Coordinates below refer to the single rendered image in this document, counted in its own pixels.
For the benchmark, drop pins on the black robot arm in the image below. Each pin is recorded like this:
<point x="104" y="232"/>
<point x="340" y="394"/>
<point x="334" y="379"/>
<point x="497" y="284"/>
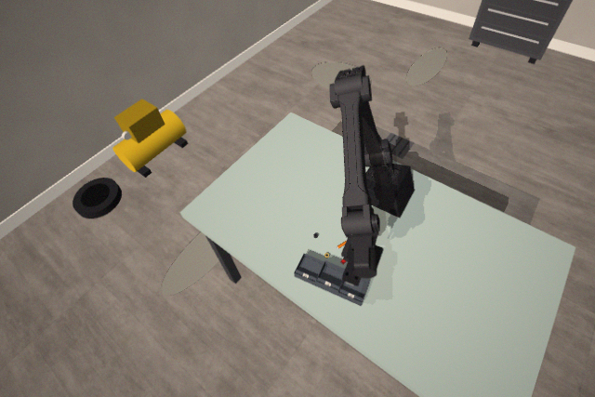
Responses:
<point x="360" y="140"/>

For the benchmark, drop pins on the grey three-compartment bin rack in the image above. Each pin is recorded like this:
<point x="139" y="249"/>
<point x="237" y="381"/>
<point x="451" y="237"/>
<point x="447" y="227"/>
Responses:
<point x="328" y="276"/>

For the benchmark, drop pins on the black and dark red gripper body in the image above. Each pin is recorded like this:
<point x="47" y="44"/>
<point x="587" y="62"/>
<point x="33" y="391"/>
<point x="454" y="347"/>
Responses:
<point x="344" y="252"/>

